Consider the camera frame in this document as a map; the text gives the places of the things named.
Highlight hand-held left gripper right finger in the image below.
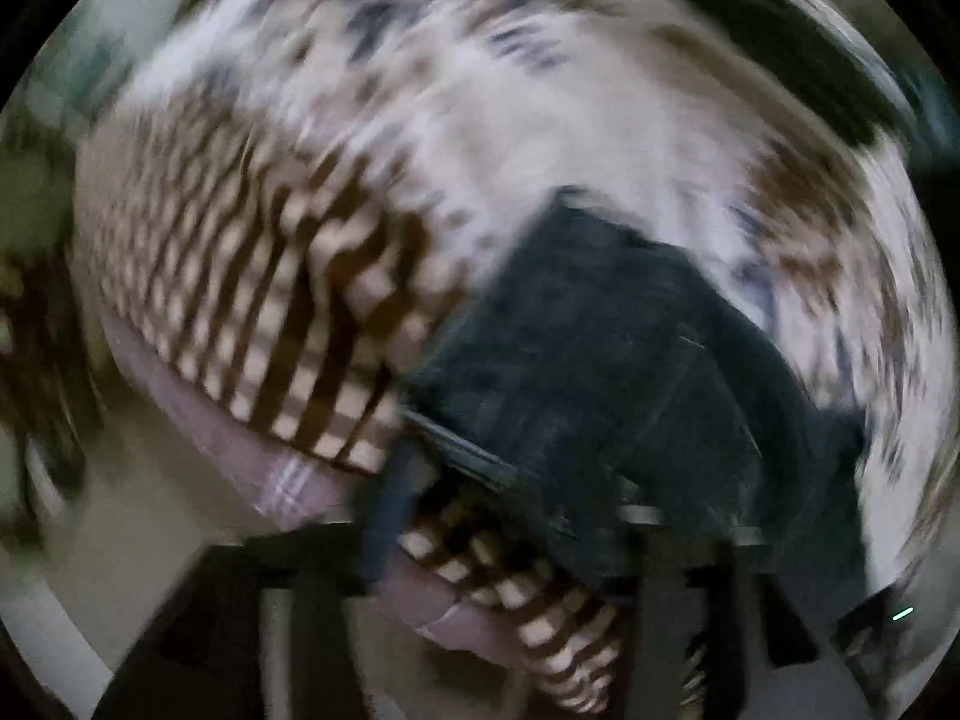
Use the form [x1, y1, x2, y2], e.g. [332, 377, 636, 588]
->
[613, 481, 830, 720]

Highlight pink mattress cover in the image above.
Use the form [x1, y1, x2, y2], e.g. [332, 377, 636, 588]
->
[97, 307, 526, 670]

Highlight white printed bed sheet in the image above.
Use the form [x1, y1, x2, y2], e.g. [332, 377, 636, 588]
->
[112, 0, 955, 578]

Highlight brown white checkered blanket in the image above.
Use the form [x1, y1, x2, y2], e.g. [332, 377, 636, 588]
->
[75, 109, 631, 715]

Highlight dark furniture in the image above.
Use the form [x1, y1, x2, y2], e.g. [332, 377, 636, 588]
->
[675, 0, 960, 188]

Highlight dark blue denim pants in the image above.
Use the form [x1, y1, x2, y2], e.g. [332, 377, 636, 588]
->
[405, 186, 901, 605]

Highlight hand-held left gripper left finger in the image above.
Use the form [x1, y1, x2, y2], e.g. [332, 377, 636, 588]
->
[94, 438, 422, 720]

